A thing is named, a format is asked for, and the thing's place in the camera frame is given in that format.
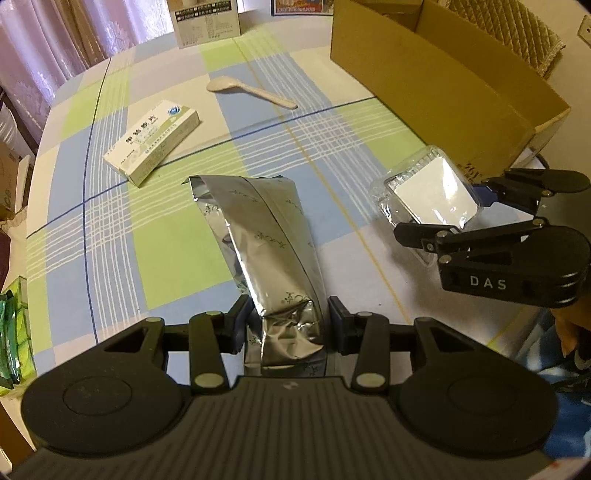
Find beige plastic spoon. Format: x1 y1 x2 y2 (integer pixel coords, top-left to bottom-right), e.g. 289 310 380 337
206 76 298 110

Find pink curtain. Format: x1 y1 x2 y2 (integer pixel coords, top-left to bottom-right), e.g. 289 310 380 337
0 0 181 139

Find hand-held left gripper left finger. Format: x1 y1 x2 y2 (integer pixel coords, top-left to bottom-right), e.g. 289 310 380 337
108 295 250 393

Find silver foil bag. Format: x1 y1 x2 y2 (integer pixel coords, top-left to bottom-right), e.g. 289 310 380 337
182 174 328 377

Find white bags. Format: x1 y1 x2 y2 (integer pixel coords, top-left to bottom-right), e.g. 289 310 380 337
0 104 38 160

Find clear ribbed plastic tray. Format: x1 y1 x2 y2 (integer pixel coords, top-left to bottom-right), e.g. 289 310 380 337
369 145 483 269

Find printed brown carton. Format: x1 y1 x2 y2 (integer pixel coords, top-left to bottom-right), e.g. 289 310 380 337
0 141 33 220

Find brown cardboard box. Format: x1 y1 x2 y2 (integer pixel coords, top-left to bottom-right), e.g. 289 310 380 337
330 0 572 183

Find blue patterned cloth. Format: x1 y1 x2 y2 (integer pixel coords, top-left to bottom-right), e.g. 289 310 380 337
505 307 591 393

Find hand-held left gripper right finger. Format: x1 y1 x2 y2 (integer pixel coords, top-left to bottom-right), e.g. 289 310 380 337
327 295 472 393

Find checked tablecloth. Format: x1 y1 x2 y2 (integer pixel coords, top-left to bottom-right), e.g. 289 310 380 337
0 23 559 416

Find cartoon poster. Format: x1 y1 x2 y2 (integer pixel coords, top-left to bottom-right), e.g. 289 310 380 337
272 0 335 17

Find green shiny object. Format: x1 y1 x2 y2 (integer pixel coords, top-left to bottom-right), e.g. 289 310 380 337
0 276 38 398

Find white and green medicine box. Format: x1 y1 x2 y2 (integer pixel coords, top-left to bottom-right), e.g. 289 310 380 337
102 99 201 188

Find beige quilted chair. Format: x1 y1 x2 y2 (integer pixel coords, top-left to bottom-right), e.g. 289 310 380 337
445 0 566 81

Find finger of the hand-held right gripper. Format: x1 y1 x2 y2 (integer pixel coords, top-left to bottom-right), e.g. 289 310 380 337
394 218 546 260
485 168 591 214

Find tall white product box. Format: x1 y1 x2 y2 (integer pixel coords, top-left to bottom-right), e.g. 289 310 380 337
167 0 242 49

